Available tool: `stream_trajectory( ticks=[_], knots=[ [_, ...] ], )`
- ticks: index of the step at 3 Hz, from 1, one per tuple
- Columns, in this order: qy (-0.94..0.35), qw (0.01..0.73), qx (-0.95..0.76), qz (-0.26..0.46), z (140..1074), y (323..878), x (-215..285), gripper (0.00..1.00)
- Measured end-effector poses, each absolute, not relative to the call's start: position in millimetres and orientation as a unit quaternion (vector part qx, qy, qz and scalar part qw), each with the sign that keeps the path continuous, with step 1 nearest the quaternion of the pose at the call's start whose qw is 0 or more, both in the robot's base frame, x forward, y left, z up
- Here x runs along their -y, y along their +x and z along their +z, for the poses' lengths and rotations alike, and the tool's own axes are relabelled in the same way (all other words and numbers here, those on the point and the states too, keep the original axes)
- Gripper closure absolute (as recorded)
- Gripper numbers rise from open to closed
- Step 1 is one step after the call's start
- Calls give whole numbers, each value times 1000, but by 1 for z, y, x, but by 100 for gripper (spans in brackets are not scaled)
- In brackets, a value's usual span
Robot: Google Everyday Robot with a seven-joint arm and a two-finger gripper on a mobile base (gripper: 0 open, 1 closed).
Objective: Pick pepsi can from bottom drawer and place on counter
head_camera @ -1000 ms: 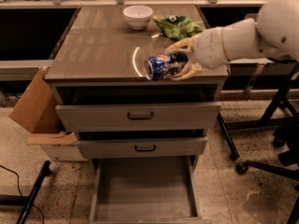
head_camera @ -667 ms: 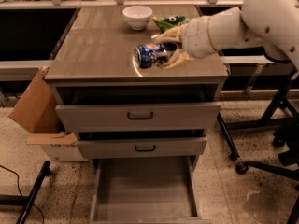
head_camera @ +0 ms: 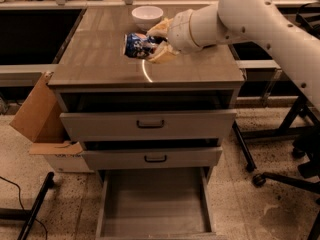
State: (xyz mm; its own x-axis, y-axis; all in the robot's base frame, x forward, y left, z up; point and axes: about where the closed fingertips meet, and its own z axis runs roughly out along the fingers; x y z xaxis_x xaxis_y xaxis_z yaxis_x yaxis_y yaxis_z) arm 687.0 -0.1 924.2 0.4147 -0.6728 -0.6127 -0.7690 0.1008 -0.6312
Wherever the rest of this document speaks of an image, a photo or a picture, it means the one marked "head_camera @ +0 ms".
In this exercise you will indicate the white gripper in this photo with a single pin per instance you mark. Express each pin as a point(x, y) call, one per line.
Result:
point(179, 34)

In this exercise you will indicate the blue pepsi can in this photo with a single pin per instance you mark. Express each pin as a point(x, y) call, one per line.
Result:
point(140, 46)

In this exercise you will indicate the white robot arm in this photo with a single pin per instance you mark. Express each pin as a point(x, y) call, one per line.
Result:
point(259, 21)

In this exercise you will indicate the grey drawer cabinet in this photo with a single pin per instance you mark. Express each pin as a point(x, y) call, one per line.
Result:
point(94, 76)

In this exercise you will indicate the top grey drawer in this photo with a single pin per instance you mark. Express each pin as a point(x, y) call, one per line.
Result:
point(156, 125)

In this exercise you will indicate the grey drawer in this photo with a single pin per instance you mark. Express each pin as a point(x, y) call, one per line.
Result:
point(152, 158)
point(156, 204)
point(156, 125)

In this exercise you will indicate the middle grey drawer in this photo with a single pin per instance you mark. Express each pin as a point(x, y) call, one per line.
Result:
point(152, 158)

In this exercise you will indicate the bottom grey drawer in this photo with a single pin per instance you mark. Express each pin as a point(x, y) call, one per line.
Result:
point(156, 204)

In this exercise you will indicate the white ceramic bowl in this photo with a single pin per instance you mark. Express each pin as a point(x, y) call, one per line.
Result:
point(145, 17)

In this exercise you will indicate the brown cardboard box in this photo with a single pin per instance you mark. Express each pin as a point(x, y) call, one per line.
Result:
point(38, 119)

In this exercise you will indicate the black table leg right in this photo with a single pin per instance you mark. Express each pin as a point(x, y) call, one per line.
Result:
point(250, 167)

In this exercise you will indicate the black table leg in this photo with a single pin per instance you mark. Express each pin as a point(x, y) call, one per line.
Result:
point(250, 167)
point(22, 214)

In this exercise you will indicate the black office chair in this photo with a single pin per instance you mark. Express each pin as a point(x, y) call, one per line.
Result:
point(307, 143)

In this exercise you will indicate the black table leg left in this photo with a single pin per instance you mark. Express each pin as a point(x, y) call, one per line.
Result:
point(22, 214)

